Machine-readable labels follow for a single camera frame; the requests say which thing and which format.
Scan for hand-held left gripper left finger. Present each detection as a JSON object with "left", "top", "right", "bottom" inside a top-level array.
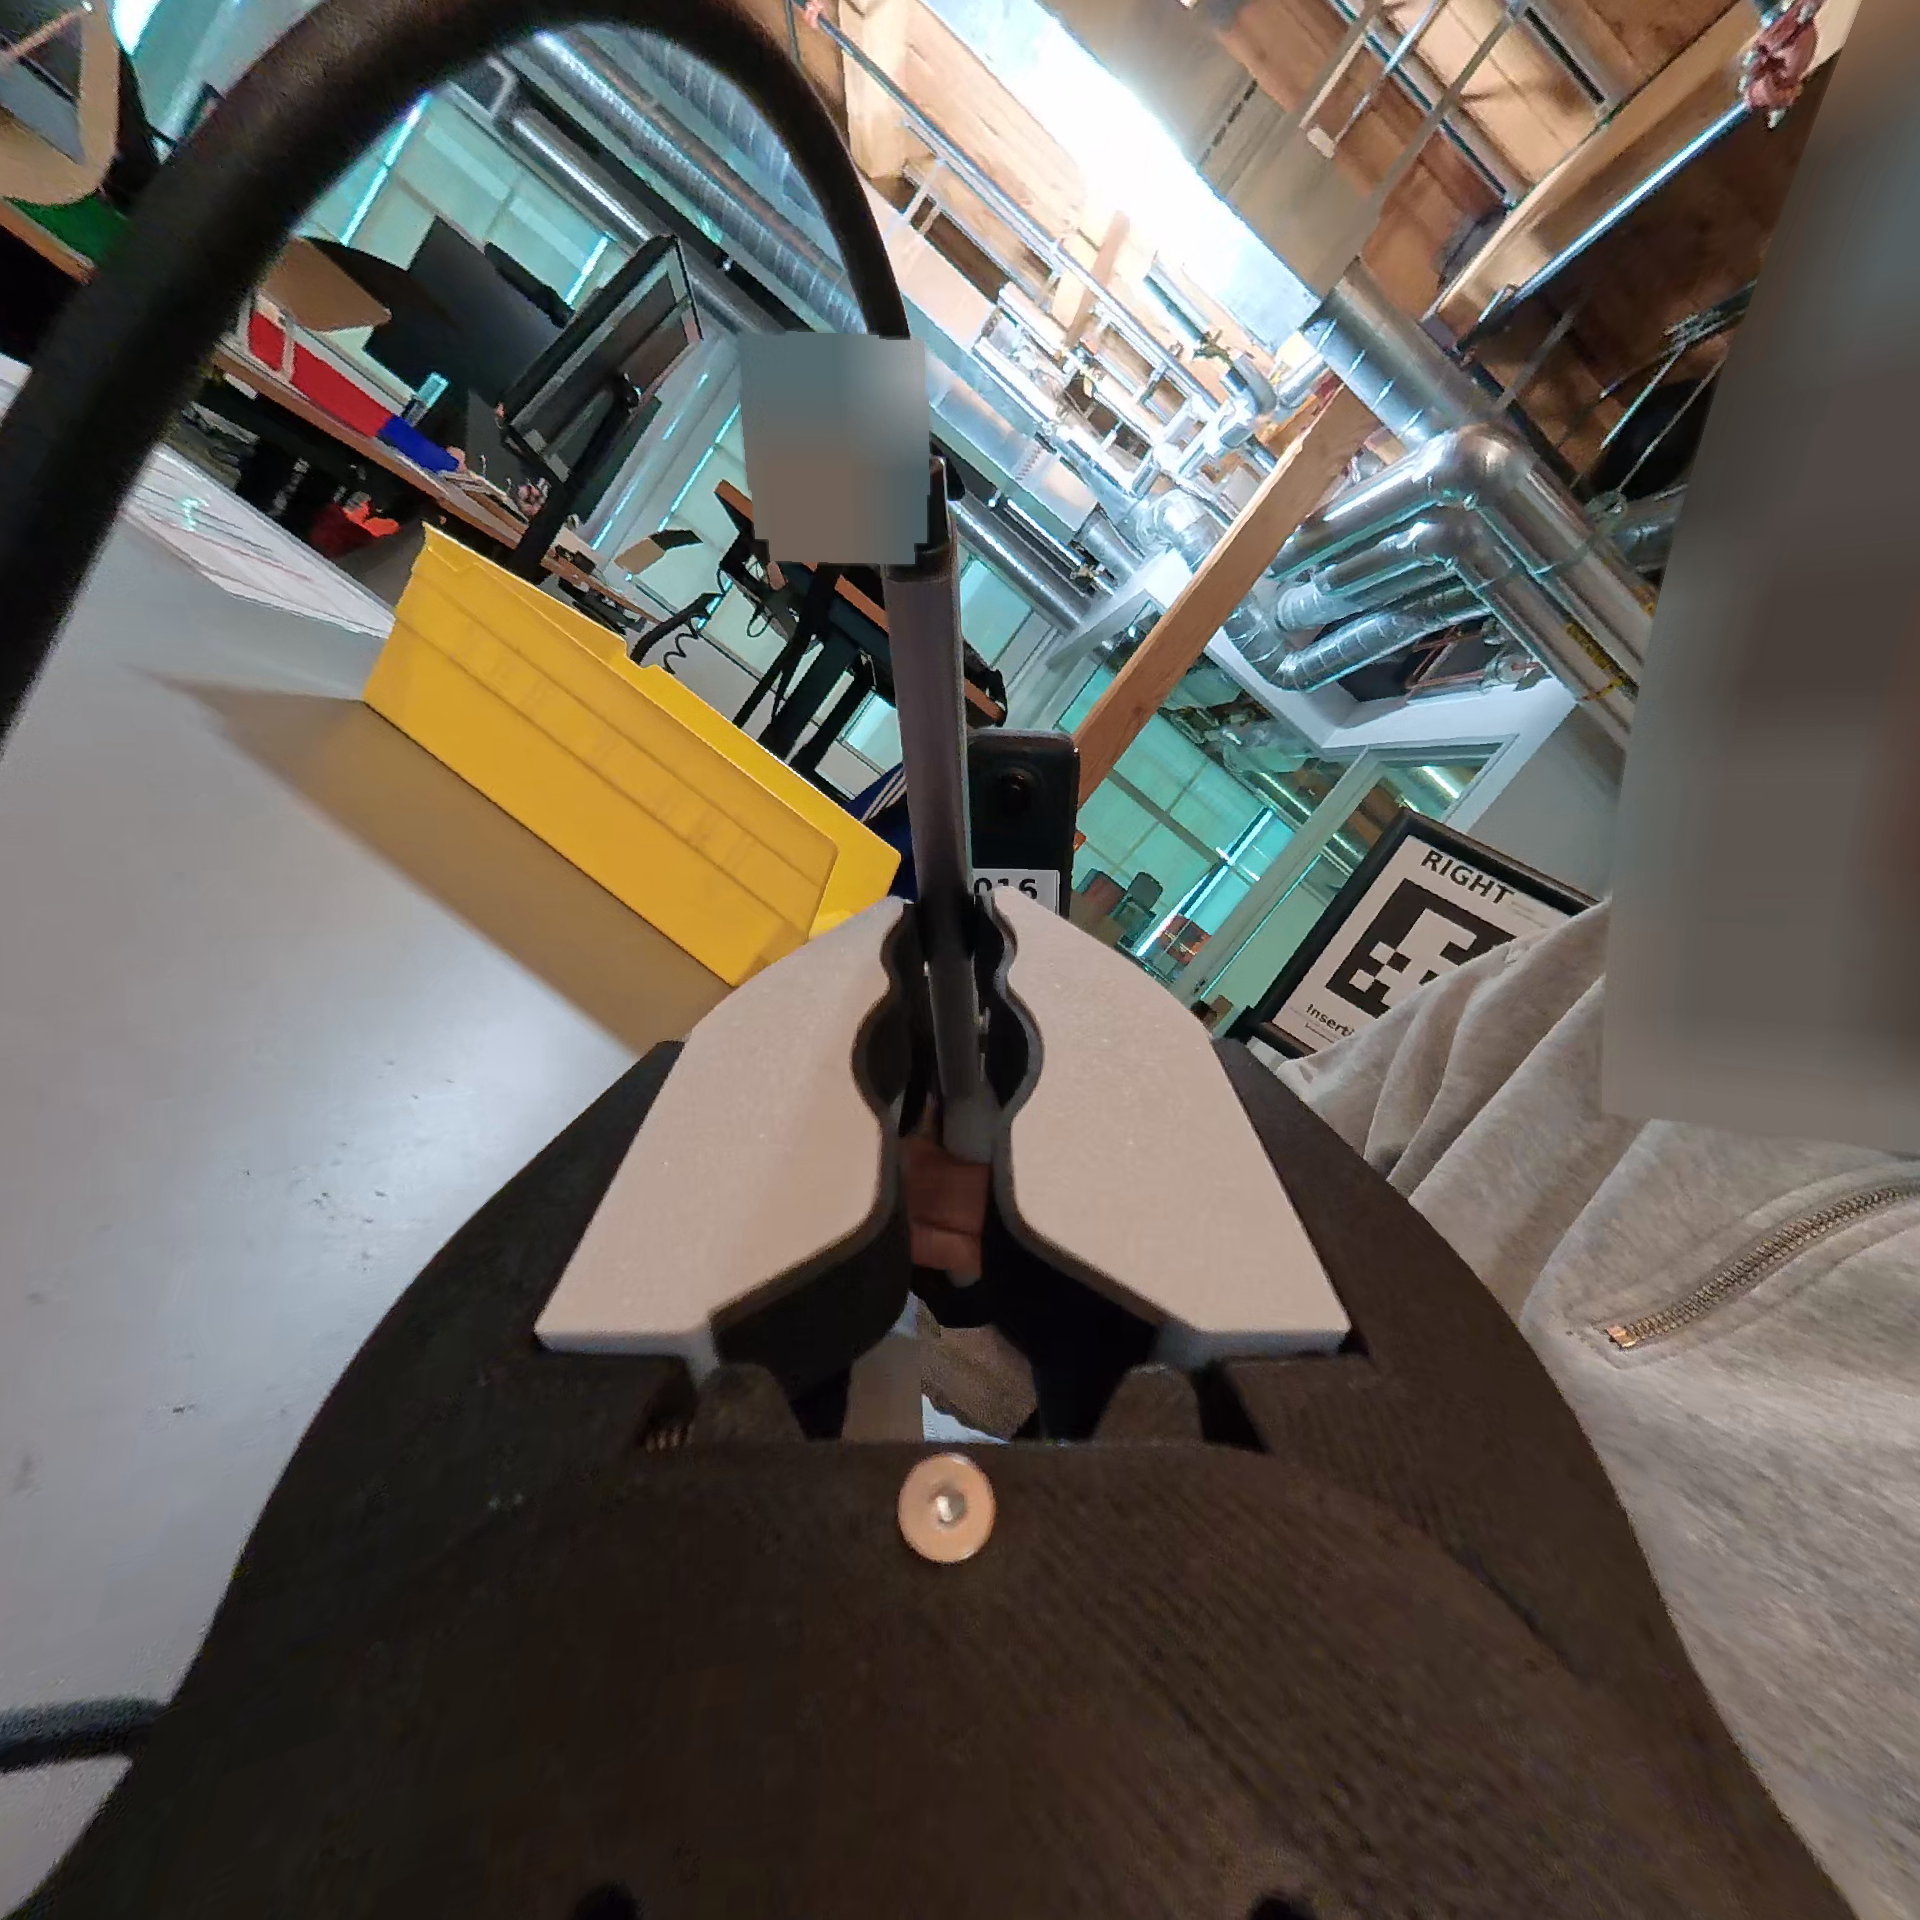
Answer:
[{"left": 533, "top": 897, "right": 916, "bottom": 1433}]

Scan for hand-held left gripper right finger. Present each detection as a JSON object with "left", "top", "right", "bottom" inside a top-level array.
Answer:
[{"left": 966, "top": 891, "right": 1354, "bottom": 1433}]

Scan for black hub cable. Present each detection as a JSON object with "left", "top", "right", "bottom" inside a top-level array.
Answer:
[{"left": 0, "top": 0, "right": 915, "bottom": 746}]

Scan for person's right hand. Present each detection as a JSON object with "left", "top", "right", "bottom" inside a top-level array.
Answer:
[{"left": 902, "top": 1132, "right": 986, "bottom": 1277}]

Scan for wooden beam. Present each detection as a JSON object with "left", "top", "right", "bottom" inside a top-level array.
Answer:
[{"left": 1073, "top": 381, "right": 1389, "bottom": 797}]

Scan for wood-edged standing desk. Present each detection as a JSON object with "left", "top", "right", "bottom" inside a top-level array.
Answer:
[{"left": 717, "top": 480, "right": 1007, "bottom": 781}]

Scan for black framed marker sign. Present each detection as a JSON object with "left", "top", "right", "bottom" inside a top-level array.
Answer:
[{"left": 1222, "top": 809, "right": 1599, "bottom": 1058}]

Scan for yellow plastic bin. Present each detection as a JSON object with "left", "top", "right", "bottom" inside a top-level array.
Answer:
[{"left": 364, "top": 527, "right": 902, "bottom": 991}]

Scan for silver ventilation ducts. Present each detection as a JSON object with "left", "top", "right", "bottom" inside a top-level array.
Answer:
[{"left": 1140, "top": 269, "right": 1711, "bottom": 706}]

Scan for black computer monitor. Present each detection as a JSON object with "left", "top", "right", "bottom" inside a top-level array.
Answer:
[{"left": 497, "top": 232, "right": 707, "bottom": 497}]

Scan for person's grey hoodie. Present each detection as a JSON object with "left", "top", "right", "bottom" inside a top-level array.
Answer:
[{"left": 1276, "top": 900, "right": 1920, "bottom": 1920}]

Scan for white paper sheet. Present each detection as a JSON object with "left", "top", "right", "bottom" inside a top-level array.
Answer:
[{"left": 118, "top": 451, "right": 401, "bottom": 641}]

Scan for red plastic bin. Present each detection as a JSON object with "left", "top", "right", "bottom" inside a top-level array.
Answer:
[{"left": 246, "top": 293, "right": 395, "bottom": 377}]

